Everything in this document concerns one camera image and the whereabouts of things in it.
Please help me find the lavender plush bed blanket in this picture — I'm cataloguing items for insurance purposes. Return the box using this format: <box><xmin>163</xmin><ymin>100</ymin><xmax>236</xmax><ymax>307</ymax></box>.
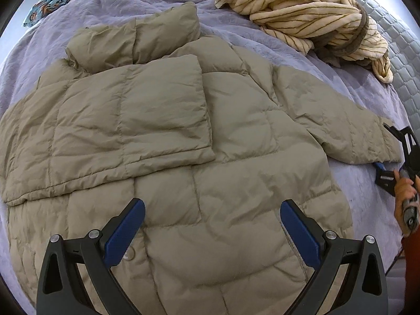
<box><xmin>0</xmin><ymin>0</ymin><xmax>414</xmax><ymax>315</ymax></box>

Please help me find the beige puffer jacket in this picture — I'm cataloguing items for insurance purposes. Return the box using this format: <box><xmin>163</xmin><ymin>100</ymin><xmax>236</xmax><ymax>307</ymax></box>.
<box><xmin>0</xmin><ymin>1</ymin><xmax>404</xmax><ymax>315</ymax></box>

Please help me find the cream striped fleece blanket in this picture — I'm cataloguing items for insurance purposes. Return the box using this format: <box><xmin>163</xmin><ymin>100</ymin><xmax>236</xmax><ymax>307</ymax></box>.
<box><xmin>214</xmin><ymin>0</ymin><xmax>393</xmax><ymax>84</ymax></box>

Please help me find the grey quilted headboard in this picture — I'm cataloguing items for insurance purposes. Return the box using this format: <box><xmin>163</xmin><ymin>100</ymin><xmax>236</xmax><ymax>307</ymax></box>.
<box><xmin>356</xmin><ymin>0</ymin><xmax>419</xmax><ymax>133</ymax></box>

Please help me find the blue patterned cloth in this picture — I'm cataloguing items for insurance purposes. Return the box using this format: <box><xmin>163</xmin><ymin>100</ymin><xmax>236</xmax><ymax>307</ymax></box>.
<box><xmin>23</xmin><ymin>0</ymin><xmax>71</xmax><ymax>28</ymax></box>

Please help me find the person's right hand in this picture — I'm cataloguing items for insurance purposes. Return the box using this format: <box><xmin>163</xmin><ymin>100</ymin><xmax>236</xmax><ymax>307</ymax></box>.
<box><xmin>394</xmin><ymin>170</ymin><xmax>419</xmax><ymax>238</ymax></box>

